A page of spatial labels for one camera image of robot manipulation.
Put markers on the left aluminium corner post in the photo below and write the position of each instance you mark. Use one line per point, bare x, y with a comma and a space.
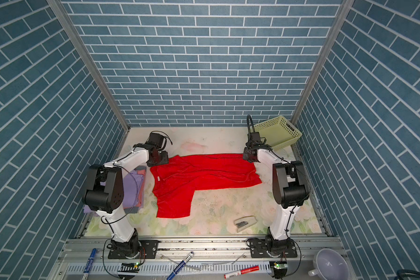
72, 33

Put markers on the red t-shirt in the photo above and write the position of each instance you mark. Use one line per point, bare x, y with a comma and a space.
177, 181

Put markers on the pale green plastic basket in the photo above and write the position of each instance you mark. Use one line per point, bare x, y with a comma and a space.
278, 132

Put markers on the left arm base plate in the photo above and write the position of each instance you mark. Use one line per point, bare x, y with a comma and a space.
147, 249

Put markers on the blue marker pen left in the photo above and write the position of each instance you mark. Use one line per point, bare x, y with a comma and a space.
89, 265

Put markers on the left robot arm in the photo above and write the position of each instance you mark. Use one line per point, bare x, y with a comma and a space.
124, 235

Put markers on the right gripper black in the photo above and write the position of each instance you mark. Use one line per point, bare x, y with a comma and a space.
245, 154

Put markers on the aluminium frame rail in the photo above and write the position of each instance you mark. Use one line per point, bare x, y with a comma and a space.
214, 256

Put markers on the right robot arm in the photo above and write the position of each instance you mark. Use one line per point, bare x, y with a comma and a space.
290, 191

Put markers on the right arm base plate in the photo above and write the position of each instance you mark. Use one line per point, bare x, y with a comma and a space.
262, 248

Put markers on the blue marker pen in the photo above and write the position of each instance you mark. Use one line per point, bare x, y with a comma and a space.
180, 265
89, 265

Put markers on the red marker pen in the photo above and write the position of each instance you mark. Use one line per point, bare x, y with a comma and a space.
241, 272

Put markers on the folded purple t-shirt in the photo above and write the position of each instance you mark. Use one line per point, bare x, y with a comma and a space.
131, 192

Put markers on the right aluminium corner post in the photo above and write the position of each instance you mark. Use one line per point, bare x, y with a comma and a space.
334, 31

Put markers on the blue marker pen centre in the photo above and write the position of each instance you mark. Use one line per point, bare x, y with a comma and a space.
180, 265

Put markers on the aluminium corner post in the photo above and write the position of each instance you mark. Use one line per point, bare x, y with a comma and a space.
334, 31
72, 33

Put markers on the grey stapler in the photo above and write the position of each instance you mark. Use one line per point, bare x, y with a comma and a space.
243, 223

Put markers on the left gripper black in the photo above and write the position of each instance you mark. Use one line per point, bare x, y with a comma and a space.
165, 158

